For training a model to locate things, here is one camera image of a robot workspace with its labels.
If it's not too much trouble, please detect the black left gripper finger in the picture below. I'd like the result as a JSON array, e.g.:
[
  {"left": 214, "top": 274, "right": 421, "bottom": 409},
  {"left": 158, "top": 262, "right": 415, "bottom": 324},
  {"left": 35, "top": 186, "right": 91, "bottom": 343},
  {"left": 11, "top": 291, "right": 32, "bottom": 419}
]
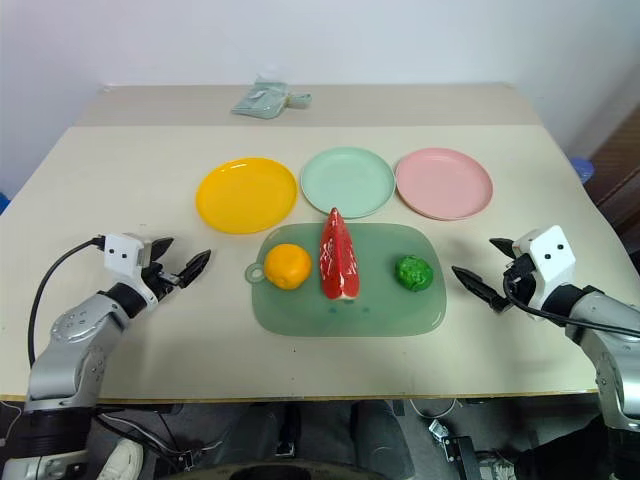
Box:
[
  {"left": 175, "top": 249, "right": 213, "bottom": 289},
  {"left": 148, "top": 237, "right": 176, "bottom": 263}
]

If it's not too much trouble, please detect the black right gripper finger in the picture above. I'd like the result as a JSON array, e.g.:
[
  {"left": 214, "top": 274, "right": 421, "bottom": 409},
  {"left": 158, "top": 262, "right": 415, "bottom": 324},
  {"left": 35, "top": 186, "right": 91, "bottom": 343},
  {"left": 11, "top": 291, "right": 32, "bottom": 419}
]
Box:
[
  {"left": 489, "top": 237, "right": 518, "bottom": 261},
  {"left": 451, "top": 265, "right": 512, "bottom": 314}
]

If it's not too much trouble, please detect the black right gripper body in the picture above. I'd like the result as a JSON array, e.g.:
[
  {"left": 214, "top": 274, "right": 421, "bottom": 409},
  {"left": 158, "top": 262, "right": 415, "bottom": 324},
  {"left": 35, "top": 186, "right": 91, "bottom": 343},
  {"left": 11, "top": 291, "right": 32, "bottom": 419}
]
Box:
[{"left": 501, "top": 254, "right": 540, "bottom": 304}]

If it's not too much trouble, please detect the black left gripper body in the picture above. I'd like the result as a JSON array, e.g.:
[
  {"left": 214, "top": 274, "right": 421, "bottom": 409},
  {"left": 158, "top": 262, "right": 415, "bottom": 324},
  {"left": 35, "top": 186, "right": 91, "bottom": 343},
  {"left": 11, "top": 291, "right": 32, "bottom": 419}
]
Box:
[{"left": 141, "top": 260, "right": 182, "bottom": 303}]

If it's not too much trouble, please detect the pink plate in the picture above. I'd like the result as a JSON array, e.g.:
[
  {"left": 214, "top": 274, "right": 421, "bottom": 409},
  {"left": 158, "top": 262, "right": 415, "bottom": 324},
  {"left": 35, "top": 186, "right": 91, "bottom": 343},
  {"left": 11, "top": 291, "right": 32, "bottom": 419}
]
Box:
[{"left": 394, "top": 147, "right": 495, "bottom": 222}]

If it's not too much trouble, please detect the yellow plate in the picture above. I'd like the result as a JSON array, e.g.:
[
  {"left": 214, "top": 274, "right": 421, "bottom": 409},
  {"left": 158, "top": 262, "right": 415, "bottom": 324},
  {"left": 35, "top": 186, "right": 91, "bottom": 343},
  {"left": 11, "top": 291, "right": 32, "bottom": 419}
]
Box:
[{"left": 195, "top": 156, "right": 299, "bottom": 236}]

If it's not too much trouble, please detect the orange fruit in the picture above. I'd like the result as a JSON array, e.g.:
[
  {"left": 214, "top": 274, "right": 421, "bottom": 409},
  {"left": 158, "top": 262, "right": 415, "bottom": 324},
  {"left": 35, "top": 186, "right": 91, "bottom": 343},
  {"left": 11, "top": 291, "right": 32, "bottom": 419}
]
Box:
[{"left": 263, "top": 243, "right": 313, "bottom": 291}]

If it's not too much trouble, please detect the green plate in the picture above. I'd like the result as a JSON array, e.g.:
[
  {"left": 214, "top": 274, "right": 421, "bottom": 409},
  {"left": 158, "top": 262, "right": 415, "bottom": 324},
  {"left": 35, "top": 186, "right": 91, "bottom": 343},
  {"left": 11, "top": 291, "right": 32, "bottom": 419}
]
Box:
[{"left": 299, "top": 145, "right": 398, "bottom": 220}]

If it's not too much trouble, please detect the green leafy vegetable ball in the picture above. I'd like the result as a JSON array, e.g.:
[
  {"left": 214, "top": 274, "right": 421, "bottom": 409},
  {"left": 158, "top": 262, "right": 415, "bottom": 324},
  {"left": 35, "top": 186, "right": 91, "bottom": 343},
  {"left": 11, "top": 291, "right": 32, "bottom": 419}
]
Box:
[{"left": 394, "top": 254, "right": 435, "bottom": 293}]

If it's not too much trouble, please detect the blue round object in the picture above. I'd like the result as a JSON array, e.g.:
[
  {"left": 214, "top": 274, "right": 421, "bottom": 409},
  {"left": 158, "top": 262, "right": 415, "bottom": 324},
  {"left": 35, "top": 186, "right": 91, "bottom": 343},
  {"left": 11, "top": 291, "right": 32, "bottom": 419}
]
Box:
[{"left": 569, "top": 156, "right": 596, "bottom": 183}]

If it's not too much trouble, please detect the green translucent cutting board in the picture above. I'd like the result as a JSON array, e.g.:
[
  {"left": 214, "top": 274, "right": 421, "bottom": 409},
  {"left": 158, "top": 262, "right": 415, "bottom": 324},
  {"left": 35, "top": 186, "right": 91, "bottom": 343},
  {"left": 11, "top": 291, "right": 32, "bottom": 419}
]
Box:
[{"left": 243, "top": 221, "right": 449, "bottom": 339}]

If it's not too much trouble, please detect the brown wooden cabinet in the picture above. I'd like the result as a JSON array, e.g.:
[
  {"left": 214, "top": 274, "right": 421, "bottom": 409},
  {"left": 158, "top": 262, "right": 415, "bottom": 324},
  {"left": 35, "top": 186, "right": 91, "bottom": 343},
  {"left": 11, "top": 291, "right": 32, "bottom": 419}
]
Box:
[{"left": 583, "top": 107, "right": 640, "bottom": 236}]

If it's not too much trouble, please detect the red pepper toy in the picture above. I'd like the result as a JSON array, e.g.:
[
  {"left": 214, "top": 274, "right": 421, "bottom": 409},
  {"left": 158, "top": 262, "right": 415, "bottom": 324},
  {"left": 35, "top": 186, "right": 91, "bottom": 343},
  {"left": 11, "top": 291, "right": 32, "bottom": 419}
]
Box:
[{"left": 318, "top": 206, "right": 363, "bottom": 303}]

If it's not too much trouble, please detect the pale green folded cloth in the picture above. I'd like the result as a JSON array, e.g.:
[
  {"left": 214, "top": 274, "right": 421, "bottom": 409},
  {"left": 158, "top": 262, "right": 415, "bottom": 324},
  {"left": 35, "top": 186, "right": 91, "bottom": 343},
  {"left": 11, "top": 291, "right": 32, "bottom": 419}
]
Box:
[{"left": 230, "top": 74, "right": 313, "bottom": 121}]

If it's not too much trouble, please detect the white shoe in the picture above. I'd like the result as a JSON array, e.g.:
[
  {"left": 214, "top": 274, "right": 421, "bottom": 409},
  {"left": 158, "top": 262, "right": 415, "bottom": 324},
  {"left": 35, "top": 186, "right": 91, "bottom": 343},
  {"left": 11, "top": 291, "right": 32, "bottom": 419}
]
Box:
[{"left": 96, "top": 438, "right": 145, "bottom": 480}]

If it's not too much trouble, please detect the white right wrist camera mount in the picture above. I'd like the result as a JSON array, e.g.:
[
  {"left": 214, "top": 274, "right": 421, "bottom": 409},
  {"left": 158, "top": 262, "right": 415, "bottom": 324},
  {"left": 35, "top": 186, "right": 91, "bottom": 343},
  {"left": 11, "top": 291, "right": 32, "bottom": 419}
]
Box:
[{"left": 513, "top": 225, "right": 578, "bottom": 295}]

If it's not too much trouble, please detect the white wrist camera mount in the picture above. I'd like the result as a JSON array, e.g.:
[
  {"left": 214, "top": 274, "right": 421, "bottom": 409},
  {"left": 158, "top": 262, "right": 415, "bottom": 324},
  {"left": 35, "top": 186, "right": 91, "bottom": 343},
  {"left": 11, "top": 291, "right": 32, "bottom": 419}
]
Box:
[
  {"left": 96, "top": 232, "right": 153, "bottom": 288},
  {"left": 513, "top": 225, "right": 578, "bottom": 295}
]

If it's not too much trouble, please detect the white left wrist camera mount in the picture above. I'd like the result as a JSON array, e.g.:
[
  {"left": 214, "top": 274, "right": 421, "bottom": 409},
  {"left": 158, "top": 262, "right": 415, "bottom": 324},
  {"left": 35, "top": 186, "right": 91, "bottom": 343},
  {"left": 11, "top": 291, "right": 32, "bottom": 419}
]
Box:
[{"left": 96, "top": 232, "right": 153, "bottom": 288}]

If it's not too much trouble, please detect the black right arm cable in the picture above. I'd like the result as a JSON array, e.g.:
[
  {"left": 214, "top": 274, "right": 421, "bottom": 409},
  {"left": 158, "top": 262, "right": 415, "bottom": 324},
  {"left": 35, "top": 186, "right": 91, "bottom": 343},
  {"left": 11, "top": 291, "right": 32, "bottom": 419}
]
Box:
[{"left": 502, "top": 276, "right": 640, "bottom": 337}]

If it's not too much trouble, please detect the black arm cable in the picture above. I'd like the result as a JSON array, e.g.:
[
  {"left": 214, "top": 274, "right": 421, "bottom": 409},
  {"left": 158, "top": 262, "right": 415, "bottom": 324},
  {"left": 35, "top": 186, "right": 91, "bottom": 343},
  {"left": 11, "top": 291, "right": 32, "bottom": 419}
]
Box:
[
  {"left": 27, "top": 236, "right": 107, "bottom": 369},
  {"left": 502, "top": 276, "right": 640, "bottom": 337}
]

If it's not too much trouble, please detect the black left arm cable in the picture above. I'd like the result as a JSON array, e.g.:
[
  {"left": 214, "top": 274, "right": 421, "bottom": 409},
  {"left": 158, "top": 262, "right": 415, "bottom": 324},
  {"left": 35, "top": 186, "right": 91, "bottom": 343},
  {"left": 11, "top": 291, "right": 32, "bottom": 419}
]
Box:
[{"left": 27, "top": 236, "right": 107, "bottom": 369}]

